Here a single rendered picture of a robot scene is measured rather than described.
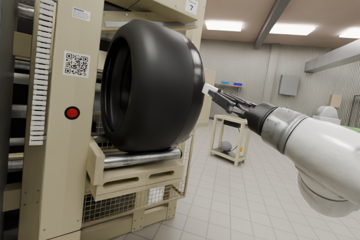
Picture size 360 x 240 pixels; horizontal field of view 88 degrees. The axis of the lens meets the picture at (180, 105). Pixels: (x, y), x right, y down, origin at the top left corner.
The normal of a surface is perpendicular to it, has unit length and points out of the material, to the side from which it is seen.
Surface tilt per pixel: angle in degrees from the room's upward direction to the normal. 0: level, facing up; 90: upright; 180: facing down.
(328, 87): 90
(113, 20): 90
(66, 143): 90
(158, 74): 78
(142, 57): 71
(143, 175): 90
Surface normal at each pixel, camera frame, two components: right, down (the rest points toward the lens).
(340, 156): -0.63, -0.33
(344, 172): -0.76, 0.00
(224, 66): -0.25, 0.04
